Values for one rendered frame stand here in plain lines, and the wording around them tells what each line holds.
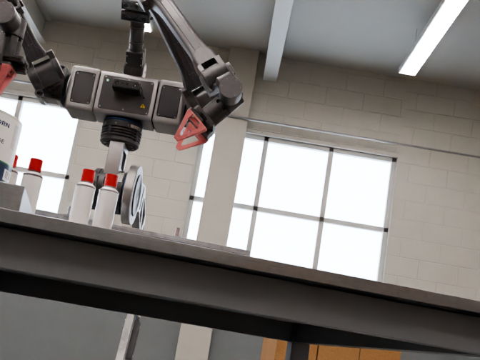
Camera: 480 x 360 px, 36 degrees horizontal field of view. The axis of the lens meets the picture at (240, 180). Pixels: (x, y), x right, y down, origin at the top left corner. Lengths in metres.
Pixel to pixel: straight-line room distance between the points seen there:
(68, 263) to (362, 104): 6.74
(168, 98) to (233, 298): 1.41
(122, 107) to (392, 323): 1.48
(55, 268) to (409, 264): 6.49
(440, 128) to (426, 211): 0.88
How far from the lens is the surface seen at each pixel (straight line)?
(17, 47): 1.97
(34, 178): 1.98
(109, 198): 1.97
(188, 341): 7.13
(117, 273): 1.16
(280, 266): 1.16
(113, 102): 2.52
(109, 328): 7.30
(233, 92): 1.83
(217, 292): 1.18
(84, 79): 2.56
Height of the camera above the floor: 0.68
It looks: 13 degrees up
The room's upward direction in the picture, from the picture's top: 10 degrees clockwise
